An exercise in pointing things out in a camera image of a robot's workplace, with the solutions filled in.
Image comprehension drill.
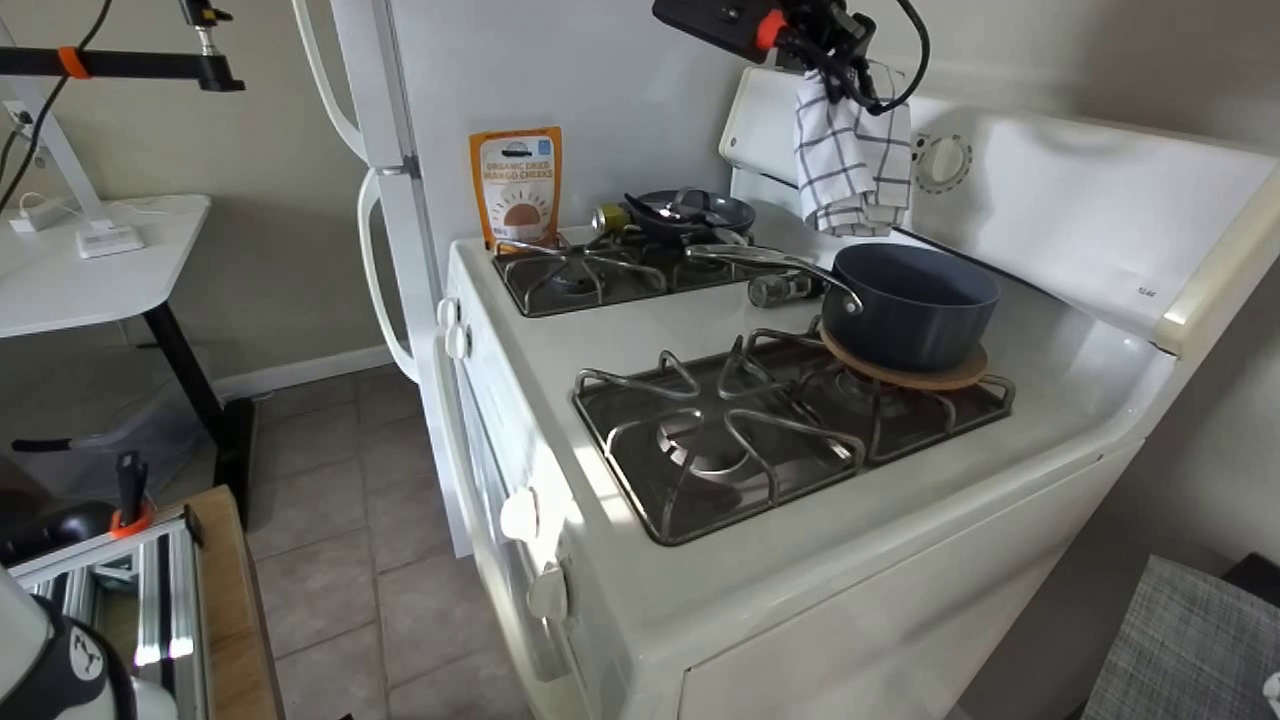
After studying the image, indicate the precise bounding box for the refrigerator door handle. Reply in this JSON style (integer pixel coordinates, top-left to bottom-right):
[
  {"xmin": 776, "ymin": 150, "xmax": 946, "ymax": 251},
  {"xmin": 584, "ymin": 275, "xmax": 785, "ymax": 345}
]
[
  {"xmin": 357, "ymin": 167, "xmax": 420, "ymax": 384},
  {"xmin": 291, "ymin": 0, "xmax": 367, "ymax": 163}
]

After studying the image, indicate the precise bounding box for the white power adapter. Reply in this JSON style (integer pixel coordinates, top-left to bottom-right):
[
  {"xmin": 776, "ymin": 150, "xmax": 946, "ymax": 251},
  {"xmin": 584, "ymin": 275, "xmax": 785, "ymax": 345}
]
[{"xmin": 9, "ymin": 194, "xmax": 79, "ymax": 234}]

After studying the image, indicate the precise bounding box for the stove timer knob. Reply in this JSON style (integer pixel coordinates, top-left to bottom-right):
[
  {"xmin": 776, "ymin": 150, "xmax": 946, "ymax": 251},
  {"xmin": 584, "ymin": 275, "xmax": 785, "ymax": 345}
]
[{"xmin": 917, "ymin": 135, "xmax": 972, "ymax": 194}]

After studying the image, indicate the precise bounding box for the black spoon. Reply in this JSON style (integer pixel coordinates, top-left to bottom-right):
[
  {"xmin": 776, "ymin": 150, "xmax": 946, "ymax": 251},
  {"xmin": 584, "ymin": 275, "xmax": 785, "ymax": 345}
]
[{"xmin": 624, "ymin": 192, "xmax": 693, "ymax": 228}]

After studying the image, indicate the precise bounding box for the dark blue pot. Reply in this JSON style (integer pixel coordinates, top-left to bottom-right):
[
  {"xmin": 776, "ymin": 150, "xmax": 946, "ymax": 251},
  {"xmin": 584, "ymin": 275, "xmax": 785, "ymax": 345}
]
[{"xmin": 685, "ymin": 242, "xmax": 1002, "ymax": 374}]

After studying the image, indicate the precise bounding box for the stove burner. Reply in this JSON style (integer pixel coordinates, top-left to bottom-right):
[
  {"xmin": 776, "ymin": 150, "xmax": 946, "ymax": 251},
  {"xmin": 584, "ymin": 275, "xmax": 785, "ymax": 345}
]
[
  {"xmin": 491, "ymin": 244, "xmax": 673, "ymax": 319},
  {"xmin": 572, "ymin": 349, "xmax": 868, "ymax": 547},
  {"xmin": 640, "ymin": 232, "xmax": 763, "ymax": 293},
  {"xmin": 738, "ymin": 324, "xmax": 1017, "ymax": 467}
]

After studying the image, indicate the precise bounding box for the white refrigerator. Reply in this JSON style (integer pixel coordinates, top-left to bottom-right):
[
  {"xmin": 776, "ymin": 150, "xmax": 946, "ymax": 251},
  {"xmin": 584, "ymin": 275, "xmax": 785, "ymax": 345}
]
[{"xmin": 290, "ymin": 0, "xmax": 753, "ymax": 558}]

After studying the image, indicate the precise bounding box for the orange snack pouch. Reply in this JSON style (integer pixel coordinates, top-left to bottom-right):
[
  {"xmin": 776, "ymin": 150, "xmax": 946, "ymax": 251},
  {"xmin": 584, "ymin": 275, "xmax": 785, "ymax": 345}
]
[{"xmin": 468, "ymin": 126, "xmax": 564, "ymax": 252}]

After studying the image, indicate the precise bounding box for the black cable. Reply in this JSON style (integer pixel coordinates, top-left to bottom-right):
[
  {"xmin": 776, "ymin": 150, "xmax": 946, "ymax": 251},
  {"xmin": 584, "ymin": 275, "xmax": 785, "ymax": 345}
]
[{"xmin": 0, "ymin": 0, "xmax": 114, "ymax": 213}]

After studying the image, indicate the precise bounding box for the dark frying pan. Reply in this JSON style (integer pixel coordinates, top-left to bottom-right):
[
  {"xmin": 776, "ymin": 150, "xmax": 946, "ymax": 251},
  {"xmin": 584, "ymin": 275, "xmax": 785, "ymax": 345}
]
[{"xmin": 624, "ymin": 188, "xmax": 759, "ymax": 248}]

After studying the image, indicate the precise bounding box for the grey woven chair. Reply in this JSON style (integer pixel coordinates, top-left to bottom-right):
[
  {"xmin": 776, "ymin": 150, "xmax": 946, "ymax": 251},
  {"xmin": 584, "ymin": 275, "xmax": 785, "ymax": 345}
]
[{"xmin": 1080, "ymin": 554, "xmax": 1280, "ymax": 720}]

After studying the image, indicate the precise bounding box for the white gas stove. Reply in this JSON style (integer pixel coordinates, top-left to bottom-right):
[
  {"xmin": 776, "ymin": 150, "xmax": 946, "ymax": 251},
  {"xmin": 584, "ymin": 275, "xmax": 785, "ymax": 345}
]
[{"xmin": 434, "ymin": 64, "xmax": 1280, "ymax": 720}]

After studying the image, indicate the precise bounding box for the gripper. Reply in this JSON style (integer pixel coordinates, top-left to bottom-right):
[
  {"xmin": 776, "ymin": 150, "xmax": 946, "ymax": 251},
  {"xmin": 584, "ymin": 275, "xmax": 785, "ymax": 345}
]
[{"xmin": 786, "ymin": 0, "xmax": 888, "ymax": 114}]

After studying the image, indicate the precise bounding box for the white table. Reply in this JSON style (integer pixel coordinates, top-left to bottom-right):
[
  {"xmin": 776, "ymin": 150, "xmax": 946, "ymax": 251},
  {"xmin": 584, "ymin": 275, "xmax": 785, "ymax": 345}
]
[{"xmin": 0, "ymin": 194, "xmax": 257, "ymax": 528}]

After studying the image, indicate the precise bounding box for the white stand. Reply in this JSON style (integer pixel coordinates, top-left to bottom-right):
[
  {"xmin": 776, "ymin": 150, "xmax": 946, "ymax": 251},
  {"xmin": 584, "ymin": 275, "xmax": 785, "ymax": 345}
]
[{"xmin": 0, "ymin": 18, "xmax": 147, "ymax": 260}]

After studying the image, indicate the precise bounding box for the white checked towel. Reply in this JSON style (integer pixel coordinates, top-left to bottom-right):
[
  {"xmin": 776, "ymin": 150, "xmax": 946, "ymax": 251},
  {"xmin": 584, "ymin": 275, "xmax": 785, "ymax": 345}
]
[{"xmin": 794, "ymin": 62, "xmax": 914, "ymax": 239}]

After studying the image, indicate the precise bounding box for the black orange clamp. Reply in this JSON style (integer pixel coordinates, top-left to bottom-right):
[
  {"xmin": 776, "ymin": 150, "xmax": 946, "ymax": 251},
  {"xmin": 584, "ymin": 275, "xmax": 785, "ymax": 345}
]
[{"xmin": 108, "ymin": 451, "xmax": 158, "ymax": 542}]

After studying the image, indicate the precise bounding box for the metal spoon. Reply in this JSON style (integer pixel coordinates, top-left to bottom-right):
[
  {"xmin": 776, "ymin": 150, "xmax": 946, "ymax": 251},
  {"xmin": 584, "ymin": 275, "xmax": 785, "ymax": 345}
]
[{"xmin": 668, "ymin": 188, "xmax": 748, "ymax": 247}]

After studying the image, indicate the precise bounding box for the steel shaker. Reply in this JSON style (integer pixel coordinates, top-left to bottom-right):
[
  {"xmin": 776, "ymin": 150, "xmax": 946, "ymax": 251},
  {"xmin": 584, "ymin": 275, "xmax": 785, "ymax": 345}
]
[{"xmin": 747, "ymin": 271, "xmax": 827, "ymax": 309}]

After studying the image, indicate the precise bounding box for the round cork trivet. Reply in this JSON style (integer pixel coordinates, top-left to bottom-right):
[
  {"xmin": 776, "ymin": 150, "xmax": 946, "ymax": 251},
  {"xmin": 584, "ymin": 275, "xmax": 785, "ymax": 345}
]
[{"xmin": 817, "ymin": 320, "xmax": 990, "ymax": 392}]

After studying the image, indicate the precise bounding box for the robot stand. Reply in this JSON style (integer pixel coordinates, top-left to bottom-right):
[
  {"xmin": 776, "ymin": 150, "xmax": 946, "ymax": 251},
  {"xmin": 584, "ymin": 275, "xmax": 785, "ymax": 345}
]
[{"xmin": 0, "ymin": 486, "xmax": 288, "ymax": 720}]

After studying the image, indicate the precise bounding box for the clear storage bin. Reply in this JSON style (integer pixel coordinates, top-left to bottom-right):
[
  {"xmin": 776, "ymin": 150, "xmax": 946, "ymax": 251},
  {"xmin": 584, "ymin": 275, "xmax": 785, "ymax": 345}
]
[{"xmin": 12, "ymin": 398, "xmax": 217, "ymax": 503}]

